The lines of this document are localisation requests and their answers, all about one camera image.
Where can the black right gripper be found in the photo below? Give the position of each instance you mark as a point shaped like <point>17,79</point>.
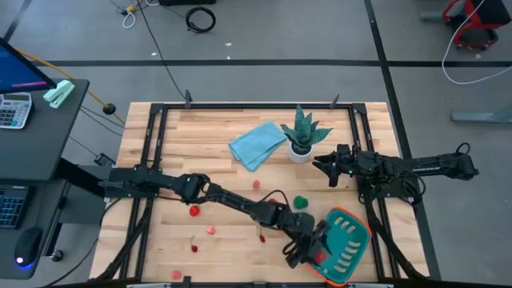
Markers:
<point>345,160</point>

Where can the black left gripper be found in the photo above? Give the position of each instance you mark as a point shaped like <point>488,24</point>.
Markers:
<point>306,240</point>

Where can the large red toy fruit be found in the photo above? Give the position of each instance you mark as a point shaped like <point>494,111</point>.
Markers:
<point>320,256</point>

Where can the teal basket with orange rim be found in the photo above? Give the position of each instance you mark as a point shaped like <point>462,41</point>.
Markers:
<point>348,248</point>

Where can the green toy vegetable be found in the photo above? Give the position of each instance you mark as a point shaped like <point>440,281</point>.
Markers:
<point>300,202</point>

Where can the red cherry with stem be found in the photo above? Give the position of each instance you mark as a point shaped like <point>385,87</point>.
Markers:
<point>262,238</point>
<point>194,248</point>

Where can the pink toy fruit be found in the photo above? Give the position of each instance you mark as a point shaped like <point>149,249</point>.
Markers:
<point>256,184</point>
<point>210,230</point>
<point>176,274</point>

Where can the red toy strawberry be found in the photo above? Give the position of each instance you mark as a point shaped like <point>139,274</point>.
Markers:
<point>194,210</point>

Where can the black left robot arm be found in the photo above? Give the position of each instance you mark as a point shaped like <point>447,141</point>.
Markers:
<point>240,202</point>

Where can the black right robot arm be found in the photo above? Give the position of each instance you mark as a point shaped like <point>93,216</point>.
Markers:
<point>432,166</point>

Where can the green plant in white pot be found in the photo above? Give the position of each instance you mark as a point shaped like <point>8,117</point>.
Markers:
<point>301,152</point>

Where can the light blue folded cloth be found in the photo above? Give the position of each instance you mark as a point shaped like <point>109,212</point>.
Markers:
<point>256,145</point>

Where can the grey table foot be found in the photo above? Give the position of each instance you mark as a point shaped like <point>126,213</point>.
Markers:
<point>480,117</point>

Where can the red and black cart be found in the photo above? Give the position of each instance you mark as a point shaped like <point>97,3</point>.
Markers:
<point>480,24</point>

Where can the small black power box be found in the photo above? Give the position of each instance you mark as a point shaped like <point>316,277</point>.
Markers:
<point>105,160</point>

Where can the black round knob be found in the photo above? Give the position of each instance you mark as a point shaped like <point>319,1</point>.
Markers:
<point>109,109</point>

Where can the black desk adjustment knob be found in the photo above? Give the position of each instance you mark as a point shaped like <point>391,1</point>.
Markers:
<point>57,255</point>

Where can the yellow plug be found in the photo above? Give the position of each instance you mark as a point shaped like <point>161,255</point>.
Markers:
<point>131,7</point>

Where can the black keyboard tray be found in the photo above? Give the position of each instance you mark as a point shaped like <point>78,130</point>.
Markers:
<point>40,200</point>

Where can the mint green stapler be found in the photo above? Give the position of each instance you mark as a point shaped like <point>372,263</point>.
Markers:
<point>58,93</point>

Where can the black computer mouse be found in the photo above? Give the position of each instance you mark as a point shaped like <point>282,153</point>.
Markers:
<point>28,247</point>

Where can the black desk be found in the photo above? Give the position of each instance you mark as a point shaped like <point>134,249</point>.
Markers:
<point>44,136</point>

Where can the black keyboard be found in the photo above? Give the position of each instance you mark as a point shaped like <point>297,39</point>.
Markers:
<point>11,208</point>

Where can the grey desk calculator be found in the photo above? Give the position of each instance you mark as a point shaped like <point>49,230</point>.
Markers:
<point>14,110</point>

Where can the computer monitor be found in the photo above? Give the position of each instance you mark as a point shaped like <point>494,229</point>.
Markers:
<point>20,72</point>

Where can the black frame clamp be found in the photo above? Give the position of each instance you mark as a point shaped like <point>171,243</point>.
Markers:
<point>334,101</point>
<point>188,98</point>

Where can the black aluminium table frame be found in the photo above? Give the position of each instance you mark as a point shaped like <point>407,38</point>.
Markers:
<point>260,106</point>

